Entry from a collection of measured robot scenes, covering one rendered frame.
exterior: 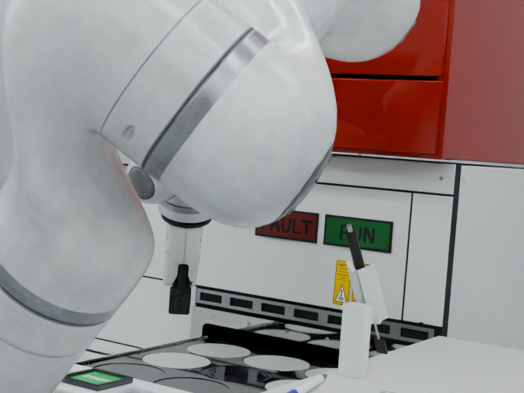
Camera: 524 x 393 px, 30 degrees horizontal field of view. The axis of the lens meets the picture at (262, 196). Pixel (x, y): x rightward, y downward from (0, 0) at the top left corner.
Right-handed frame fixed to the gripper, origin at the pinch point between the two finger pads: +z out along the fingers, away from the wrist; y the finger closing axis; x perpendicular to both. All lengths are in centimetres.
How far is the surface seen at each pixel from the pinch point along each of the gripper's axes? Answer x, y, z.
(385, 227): 30.5, -4.0, -12.9
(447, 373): 32.4, 30.3, -12.3
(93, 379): -9.6, 40.7, -17.1
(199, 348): 3.6, -0.2, 9.0
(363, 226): 27.5, -6.0, -11.7
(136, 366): -5.8, 12.4, 3.2
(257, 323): 13.2, -7.6, 8.8
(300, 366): 18.6, 7.3, 5.5
